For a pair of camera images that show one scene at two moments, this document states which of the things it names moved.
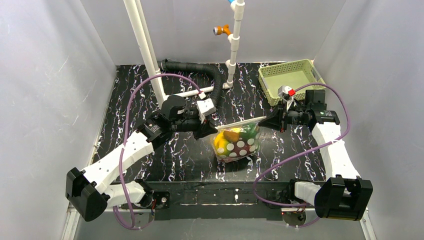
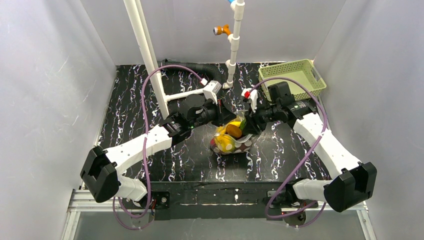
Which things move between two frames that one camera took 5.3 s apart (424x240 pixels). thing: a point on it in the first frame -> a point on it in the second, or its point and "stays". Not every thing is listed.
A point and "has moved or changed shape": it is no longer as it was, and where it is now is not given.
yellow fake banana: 220,144 -> 222,129
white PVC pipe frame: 237,9 stays
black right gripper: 282,117 -> 253,117
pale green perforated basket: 294,74 stays
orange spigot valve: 219,30 stays
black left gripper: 201,125 -> 218,112
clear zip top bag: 235,141 has moved or changed shape
